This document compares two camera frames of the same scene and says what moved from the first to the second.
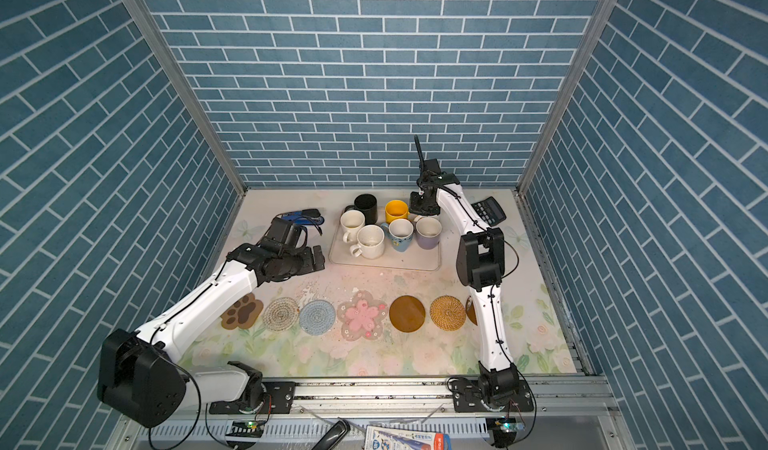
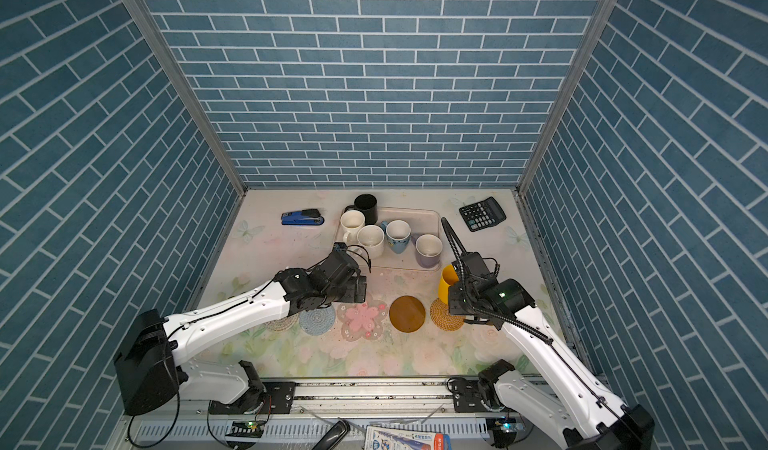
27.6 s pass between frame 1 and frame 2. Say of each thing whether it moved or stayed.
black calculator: stayed
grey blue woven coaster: stayed
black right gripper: moved
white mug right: stayed
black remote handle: stayed
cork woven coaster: stayed
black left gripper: moved
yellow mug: moved
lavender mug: moved
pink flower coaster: stayed
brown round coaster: stayed
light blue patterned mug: stayed
